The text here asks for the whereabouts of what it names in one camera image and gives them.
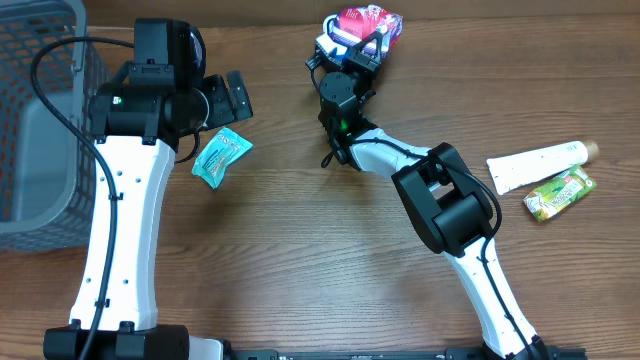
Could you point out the green juice carton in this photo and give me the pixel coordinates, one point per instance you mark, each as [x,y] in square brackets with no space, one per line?
[566,188]

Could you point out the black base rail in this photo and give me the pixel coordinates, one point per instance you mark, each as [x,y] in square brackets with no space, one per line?
[456,353]

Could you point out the white tube gold cap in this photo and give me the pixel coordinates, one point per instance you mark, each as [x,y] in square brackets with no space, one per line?
[514,171]

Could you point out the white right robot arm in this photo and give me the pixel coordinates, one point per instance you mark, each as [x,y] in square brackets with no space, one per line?
[452,212]

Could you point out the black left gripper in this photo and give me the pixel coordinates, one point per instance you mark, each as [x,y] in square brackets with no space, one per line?
[228,110]

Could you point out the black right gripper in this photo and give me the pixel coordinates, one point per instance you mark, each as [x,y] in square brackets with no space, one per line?
[359,61]

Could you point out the red purple pad pack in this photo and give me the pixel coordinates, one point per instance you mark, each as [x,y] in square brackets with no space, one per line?
[354,24]

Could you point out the white barcode scanner box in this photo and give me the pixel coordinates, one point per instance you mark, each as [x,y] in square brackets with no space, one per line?
[327,43]

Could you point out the grey plastic mesh basket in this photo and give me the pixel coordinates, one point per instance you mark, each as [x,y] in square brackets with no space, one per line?
[47,177]

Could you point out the teal wet wipes pack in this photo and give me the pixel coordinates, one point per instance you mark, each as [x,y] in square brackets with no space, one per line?
[222,150]

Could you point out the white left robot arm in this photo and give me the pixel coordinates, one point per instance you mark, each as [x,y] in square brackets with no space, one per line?
[137,121]

